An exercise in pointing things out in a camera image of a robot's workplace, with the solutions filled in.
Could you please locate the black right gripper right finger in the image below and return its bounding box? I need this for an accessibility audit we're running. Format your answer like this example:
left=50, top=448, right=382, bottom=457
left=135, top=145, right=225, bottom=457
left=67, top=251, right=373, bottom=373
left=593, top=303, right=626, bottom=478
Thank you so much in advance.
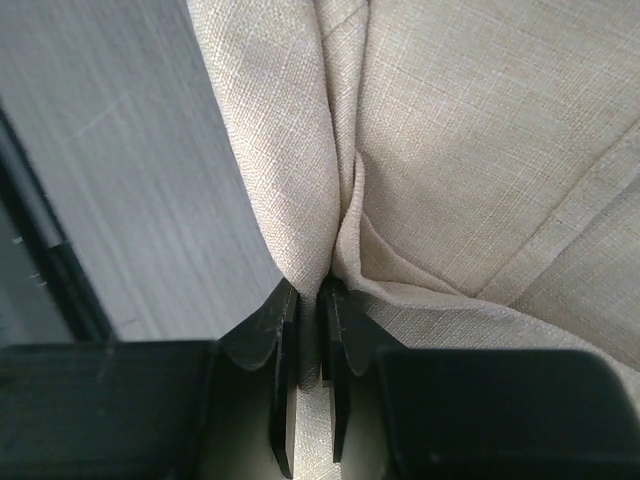
left=318, top=279, right=639, bottom=479

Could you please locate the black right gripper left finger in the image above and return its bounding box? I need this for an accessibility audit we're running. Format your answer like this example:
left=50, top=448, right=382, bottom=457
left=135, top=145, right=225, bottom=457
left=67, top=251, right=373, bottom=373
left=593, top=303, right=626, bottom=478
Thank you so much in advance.
left=1, top=282, right=298, bottom=479

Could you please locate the beige cloth napkin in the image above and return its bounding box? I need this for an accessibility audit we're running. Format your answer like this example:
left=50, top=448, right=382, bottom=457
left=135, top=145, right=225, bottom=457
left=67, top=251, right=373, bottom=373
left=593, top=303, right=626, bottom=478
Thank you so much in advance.
left=188, top=1, right=639, bottom=479

